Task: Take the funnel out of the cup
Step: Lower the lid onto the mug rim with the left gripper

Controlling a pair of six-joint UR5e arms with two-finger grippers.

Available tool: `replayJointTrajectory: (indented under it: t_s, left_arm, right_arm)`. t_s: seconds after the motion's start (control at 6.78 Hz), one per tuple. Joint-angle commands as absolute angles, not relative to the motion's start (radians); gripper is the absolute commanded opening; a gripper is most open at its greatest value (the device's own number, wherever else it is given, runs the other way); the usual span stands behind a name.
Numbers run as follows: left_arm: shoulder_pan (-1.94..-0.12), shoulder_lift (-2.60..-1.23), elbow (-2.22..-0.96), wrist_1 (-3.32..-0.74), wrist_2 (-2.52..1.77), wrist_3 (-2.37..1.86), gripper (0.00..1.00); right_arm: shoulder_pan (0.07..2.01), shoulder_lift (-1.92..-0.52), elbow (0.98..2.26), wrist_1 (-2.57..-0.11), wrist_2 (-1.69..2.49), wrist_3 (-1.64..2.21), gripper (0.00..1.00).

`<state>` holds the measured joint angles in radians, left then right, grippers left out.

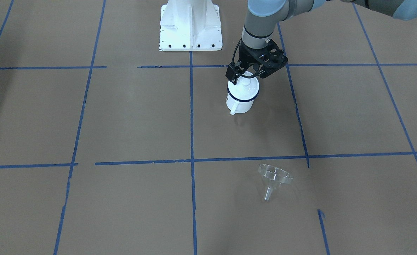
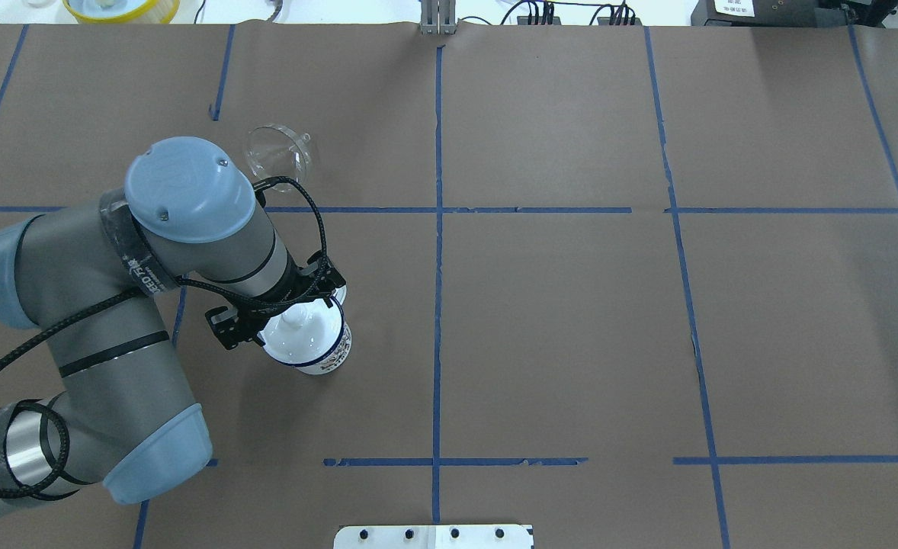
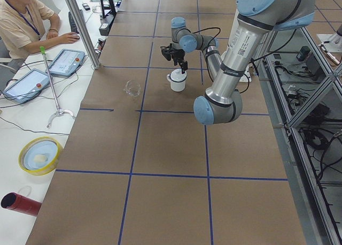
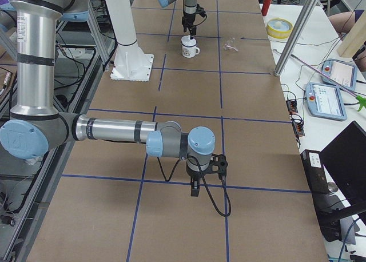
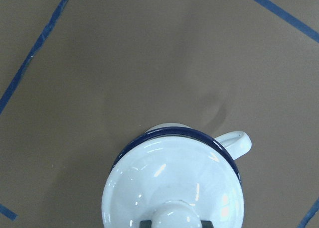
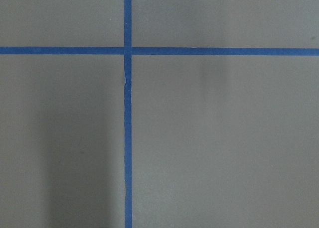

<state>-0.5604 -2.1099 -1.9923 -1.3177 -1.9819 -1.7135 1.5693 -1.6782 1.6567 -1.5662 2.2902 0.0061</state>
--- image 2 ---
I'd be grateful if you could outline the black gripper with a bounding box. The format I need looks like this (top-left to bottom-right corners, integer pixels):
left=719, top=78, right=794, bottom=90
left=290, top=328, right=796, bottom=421
left=205, top=252, right=347, bottom=350

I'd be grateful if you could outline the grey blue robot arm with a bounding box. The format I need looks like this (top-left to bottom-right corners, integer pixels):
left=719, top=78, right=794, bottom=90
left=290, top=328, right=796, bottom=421
left=0, top=136, right=347, bottom=518

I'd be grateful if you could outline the white blue-rimmed enamel mug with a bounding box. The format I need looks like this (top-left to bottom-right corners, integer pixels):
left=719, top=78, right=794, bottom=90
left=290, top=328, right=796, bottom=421
left=258, top=286, right=352, bottom=375

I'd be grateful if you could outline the yellow round container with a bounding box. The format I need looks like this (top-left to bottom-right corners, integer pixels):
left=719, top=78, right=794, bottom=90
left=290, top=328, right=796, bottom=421
left=61, top=1, right=181, bottom=24

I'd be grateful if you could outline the black equipment box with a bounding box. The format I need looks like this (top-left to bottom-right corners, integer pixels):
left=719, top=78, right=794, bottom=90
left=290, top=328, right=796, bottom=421
left=690, top=1, right=898, bottom=28

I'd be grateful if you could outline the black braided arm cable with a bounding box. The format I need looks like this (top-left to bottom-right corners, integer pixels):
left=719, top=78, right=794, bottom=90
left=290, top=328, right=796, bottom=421
left=0, top=175, right=329, bottom=500

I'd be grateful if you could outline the grey metal bracket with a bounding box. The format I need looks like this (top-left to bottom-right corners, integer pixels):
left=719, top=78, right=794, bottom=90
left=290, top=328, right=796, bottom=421
left=419, top=0, right=458, bottom=35

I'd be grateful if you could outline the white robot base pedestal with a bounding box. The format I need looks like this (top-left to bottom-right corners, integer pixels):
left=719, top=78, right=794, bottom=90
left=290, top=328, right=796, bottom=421
left=332, top=524, right=535, bottom=548

